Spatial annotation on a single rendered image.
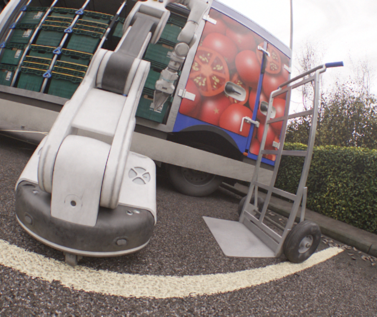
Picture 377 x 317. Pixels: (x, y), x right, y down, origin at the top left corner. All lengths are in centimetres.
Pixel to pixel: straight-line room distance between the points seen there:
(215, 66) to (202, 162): 104
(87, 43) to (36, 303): 209
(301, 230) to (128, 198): 82
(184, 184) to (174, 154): 39
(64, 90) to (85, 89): 136
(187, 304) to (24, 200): 57
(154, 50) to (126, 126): 128
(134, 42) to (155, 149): 108
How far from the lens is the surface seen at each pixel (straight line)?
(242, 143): 207
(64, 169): 48
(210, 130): 183
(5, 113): 213
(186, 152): 175
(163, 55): 176
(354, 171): 266
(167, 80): 94
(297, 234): 99
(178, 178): 188
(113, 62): 69
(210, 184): 205
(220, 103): 193
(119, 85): 70
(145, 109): 157
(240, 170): 209
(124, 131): 53
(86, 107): 61
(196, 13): 100
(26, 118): 195
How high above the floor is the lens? 42
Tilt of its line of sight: 1 degrees down
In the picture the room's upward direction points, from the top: 15 degrees clockwise
